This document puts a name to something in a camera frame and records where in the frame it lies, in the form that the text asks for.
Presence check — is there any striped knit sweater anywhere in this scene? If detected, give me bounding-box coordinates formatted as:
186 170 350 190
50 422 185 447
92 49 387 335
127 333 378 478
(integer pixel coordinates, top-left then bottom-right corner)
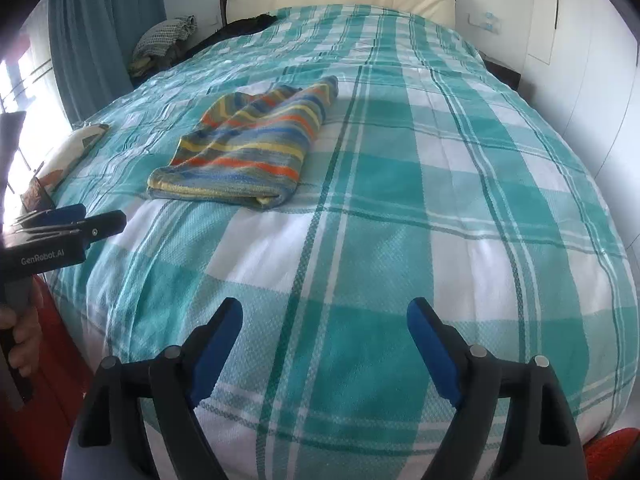
148 76 338 210

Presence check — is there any pile of folded clothes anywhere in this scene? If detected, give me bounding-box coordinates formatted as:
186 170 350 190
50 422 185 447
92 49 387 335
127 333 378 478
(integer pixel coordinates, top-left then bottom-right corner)
128 15 198 78

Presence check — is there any person's left hand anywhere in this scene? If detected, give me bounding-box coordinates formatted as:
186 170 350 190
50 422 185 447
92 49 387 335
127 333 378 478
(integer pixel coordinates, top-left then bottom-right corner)
0 281 42 377

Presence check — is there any patterned pillow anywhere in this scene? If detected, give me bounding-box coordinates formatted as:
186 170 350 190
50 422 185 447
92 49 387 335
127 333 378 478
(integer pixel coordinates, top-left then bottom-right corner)
37 124 110 193

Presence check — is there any red fleece garment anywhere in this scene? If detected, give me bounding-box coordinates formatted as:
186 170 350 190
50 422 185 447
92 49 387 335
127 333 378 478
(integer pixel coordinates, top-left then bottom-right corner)
1 278 103 479

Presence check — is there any blue curtain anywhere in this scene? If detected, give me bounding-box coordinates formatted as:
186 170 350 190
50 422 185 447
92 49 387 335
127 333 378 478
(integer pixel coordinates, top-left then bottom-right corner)
48 0 166 126

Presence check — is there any teal plaid bedspread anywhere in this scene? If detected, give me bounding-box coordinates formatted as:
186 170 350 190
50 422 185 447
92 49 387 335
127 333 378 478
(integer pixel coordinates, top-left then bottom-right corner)
46 6 639 479

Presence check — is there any black garment on bed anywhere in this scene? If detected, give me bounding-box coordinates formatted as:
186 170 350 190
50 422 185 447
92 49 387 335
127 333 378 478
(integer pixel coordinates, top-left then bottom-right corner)
190 14 277 54

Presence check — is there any white wardrobe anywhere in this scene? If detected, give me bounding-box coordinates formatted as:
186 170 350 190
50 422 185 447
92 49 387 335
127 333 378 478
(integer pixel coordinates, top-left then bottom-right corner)
520 0 640 246

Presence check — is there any wall socket panel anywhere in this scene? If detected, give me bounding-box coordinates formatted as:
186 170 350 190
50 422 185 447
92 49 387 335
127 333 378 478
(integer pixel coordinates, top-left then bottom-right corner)
468 11 501 35

